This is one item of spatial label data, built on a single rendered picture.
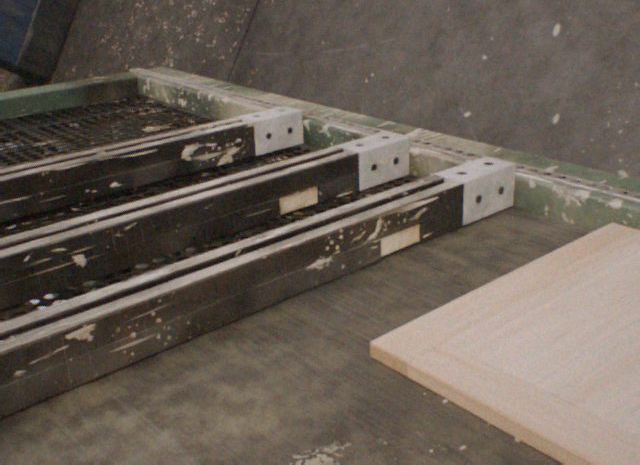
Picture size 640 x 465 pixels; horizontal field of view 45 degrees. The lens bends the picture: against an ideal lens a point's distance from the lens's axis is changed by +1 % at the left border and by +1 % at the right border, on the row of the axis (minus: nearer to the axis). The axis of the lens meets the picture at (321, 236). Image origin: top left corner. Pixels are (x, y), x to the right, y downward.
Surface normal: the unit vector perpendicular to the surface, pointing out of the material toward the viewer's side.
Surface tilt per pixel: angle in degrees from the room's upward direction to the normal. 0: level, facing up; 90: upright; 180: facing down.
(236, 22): 0
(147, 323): 90
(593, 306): 58
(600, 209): 32
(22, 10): 90
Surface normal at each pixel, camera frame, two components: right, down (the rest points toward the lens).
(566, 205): -0.76, 0.28
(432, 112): -0.66, -0.25
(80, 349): 0.65, 0.28
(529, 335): -0.04, -0.92
